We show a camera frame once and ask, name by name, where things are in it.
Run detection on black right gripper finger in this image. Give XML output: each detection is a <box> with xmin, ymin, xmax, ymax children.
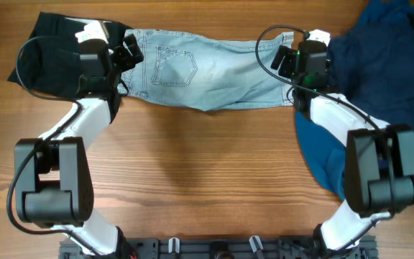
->
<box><xmin>277</xmin><ymin>49</ymin><xmax>298</xmax><ymax>79</ymax></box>
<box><xmin>270</xmin><ymin>45</ymin><xmax>287</xmax><ymax>70</ymax></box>

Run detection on light blue denim shorts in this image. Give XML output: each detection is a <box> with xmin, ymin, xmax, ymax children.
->
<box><xmin>119</xmin><ymin>29</ymin><xmax>294</xmax><ymax>112</ymax></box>

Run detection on folded black garment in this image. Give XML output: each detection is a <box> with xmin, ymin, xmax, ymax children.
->
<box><xmin>8</xmin><ymin>12</ymin><xmax>110</xmax><ymax>98</ymax></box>

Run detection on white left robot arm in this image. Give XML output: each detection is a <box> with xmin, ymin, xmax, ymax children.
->
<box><xmin>6</xmin><ymin>35</ymin><xmax>144</xmax><ymax>258</ymax></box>

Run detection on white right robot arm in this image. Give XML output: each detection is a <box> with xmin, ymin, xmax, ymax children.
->
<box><xmin>270</xmin><ymin>40</ymin><xmax>414</xmax><ymax>258</ymax></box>

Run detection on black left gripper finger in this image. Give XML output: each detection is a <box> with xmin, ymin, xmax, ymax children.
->
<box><xmin>111</xmin><ymin>45</ymin><xmax>136</xmax><ymax>72</ymax></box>
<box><xmin>124</xmin><ymin>34</ymin><xmax>144</xmax><ymax>64</ymax></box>

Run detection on dark blue garment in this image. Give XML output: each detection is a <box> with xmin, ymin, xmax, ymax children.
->
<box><xmin>294</xmin><ymin>0</ymin><xmax>414</xmax><ymax>201</ymax></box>

